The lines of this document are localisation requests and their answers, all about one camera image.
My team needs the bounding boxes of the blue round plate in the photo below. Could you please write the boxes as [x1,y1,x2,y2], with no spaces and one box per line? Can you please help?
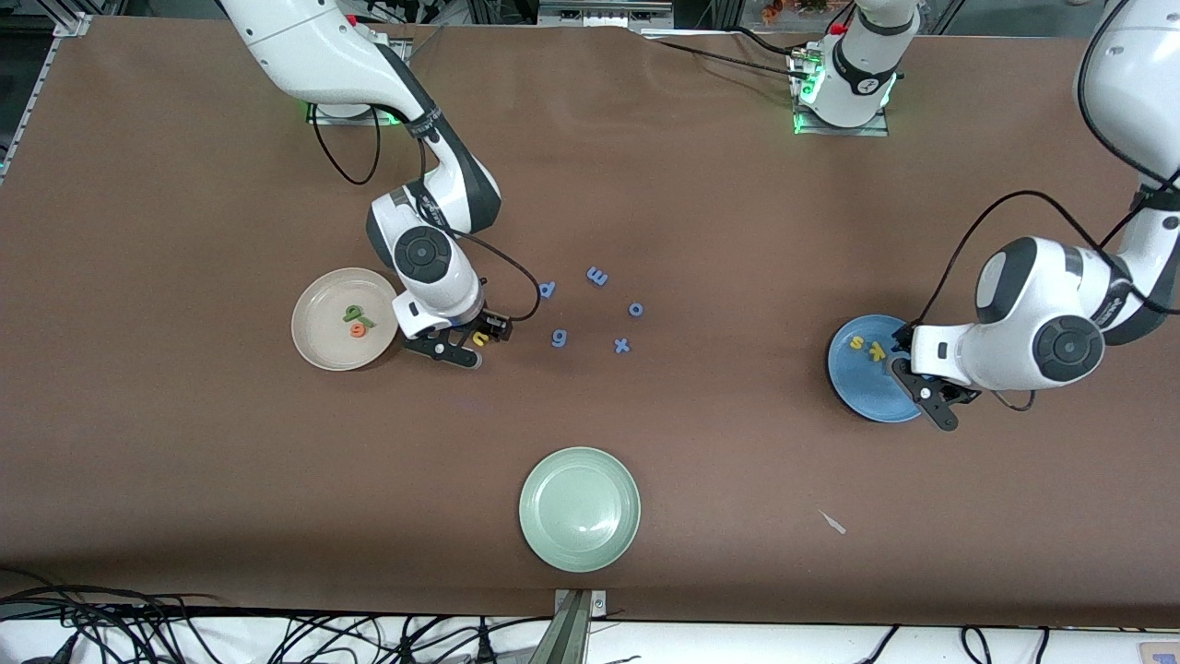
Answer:
[827,314,927,424]

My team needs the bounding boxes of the brown table cover sheet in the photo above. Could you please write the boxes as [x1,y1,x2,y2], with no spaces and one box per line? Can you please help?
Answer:
[0,17,1180,628]

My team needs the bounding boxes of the beige brown round plate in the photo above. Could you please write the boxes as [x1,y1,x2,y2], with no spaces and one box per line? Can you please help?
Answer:
[290,267,402,372]

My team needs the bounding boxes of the pale green round plate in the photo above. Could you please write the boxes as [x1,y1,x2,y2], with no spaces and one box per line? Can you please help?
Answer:
[518,446,642,574]

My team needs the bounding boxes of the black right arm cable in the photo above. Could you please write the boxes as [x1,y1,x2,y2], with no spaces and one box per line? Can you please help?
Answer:
[312,101,542,322]

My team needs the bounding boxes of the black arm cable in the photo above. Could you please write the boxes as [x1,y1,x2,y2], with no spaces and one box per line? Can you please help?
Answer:
[908,0,1180,413]
[312,101,542,322]

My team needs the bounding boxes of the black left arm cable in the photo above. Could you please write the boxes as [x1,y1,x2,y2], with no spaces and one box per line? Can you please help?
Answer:
[908,0,1180,413]

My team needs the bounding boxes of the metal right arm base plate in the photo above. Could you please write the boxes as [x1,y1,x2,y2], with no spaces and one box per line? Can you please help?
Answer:
[307,100,407,125]

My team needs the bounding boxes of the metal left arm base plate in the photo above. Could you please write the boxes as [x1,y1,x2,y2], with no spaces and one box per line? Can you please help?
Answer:
[791,51,891,137]

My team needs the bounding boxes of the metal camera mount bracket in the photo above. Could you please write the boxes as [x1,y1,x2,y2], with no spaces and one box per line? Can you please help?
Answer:
[530,590,608,664]

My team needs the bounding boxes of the black table top cable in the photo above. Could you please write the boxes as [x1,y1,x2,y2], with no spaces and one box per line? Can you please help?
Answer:
[645,35,803,75]

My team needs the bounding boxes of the tangled black floor cables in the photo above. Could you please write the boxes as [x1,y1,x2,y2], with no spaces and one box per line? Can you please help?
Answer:
[0,567,554,664]

